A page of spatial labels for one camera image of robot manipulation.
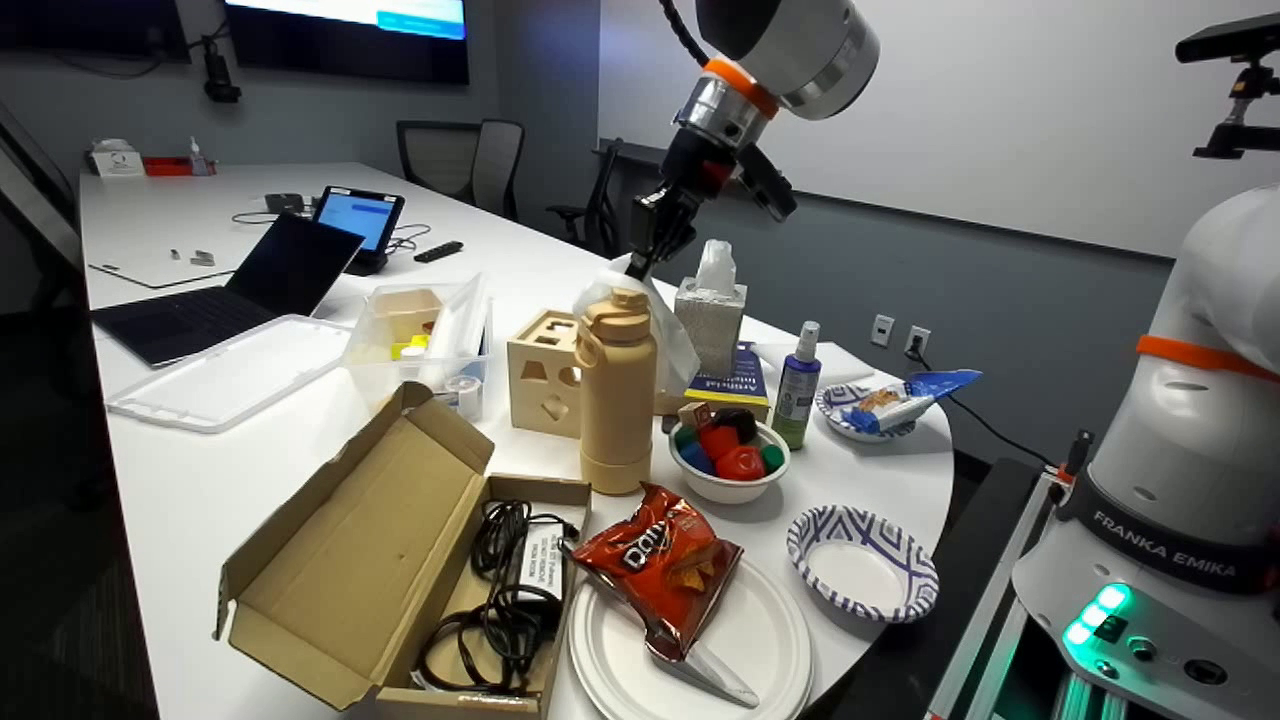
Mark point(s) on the black marker pen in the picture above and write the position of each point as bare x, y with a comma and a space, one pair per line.
437, 254

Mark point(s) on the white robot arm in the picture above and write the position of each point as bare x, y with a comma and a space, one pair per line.
756, 57

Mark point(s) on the blue Artificial Intelligence book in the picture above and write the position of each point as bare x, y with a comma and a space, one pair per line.
742, 385

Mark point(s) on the wooden shape sorter box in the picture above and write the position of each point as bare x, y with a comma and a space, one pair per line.
541, 374

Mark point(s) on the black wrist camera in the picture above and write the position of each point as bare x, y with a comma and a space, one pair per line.
765, 183

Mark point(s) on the white bowl of toys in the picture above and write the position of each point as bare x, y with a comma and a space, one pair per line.
730, 456

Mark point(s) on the red Doritos chip bag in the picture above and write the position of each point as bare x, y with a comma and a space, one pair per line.
670, 565

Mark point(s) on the white knife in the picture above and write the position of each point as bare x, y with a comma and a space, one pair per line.
706, 668

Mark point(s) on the blue snack bag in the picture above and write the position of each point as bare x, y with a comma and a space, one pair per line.
890, 408

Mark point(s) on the black tablet on stand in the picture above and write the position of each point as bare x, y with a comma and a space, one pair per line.
364, 212

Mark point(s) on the wall monitor screen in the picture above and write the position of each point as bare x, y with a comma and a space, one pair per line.
417, 41

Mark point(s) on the black camera on stand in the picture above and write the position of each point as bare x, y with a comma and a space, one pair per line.
1244, 47

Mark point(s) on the open cardboard box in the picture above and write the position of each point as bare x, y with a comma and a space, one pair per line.
345, 581

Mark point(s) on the blue patterned paper plate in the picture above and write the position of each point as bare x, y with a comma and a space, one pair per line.
863, 565

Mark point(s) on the tan water bottle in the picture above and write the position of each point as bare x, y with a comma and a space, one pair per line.
616, 365

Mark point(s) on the silver tissue box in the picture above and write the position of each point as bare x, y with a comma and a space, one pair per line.
708, 306

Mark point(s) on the clear plastic container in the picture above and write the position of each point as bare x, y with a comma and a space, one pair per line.
422, 335

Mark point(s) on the white foam tray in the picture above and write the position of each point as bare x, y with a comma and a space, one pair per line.
236, 377

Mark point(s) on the blue spray bottle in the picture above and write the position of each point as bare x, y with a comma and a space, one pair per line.
798, 385

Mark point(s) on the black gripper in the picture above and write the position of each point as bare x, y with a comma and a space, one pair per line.
660, 222

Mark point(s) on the black laptop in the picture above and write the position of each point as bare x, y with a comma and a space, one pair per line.
284, 273

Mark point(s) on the white plate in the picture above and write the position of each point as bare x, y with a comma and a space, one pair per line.
754, 633

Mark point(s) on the office chair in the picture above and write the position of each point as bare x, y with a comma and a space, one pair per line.
493, 170
437, 152

